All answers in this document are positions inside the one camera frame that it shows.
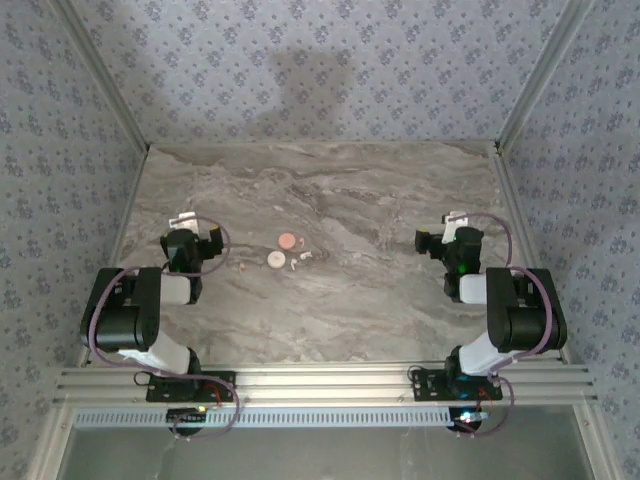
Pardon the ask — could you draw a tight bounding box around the aluminium mounting rail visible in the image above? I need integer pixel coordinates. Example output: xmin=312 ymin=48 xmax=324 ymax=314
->
xmin=52 ymin=363 xmax=600 ymax=407

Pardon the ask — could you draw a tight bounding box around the black controller board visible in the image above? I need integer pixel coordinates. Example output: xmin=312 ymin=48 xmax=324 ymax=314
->
xmin=448 ymin=407 xmax=490 ymax=435
xmin=166 ymin=407 xmax=210 ymax=435

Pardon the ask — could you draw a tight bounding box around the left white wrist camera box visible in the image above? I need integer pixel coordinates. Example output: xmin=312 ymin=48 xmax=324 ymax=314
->
xmin=168 ymin=211 xmax=200 ymax=232

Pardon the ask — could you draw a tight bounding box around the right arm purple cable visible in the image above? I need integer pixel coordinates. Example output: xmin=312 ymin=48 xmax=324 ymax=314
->
xmin=452 ymin=212 xmax=567 ymax=440

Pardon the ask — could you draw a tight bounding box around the grey slotted cable duct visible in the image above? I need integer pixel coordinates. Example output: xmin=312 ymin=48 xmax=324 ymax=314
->
xmin=73 ymin=405 xmax=494 ymax=430

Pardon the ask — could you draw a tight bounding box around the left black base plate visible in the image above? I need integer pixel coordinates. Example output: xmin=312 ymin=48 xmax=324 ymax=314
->
xmin=146 ymin=371 xmax=237 ymax=404

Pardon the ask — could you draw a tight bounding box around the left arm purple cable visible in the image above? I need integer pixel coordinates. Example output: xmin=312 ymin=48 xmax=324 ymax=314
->
xmin=82 ymin=214 xmax=242 ymax=441

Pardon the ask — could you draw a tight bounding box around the aluminium frame leg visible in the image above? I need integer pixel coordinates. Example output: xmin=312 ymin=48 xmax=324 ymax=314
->
xmin=29 ymin=404 xmax=76 ymax=480
xmin=574 ymin=403 xmax=624 ymax=480

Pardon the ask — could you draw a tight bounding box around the aluminium frame post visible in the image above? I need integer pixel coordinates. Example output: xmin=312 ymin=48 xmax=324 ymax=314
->
xmin=494 ymin=0 xmax=597 ymax=151
xmin=49 ymin=0 xmax=152 ymax=151

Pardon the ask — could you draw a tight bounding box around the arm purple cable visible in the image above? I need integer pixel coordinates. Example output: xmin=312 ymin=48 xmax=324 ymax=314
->
xmin=82 ymin=214 xmax=242 ymax=441
xmin=452 ymin=212 xmax=567 ymax=440

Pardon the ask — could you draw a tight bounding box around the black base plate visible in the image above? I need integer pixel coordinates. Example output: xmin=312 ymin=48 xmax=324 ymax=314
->
xmin=408 ymin=366 xmax=504 ymax=403
xmin=146 ymin=371 xmax=237 ymax=404

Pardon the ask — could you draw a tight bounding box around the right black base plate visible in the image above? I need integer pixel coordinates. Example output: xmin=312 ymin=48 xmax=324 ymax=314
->
xmin=408 ymin=366 xmax=504 ymax=403

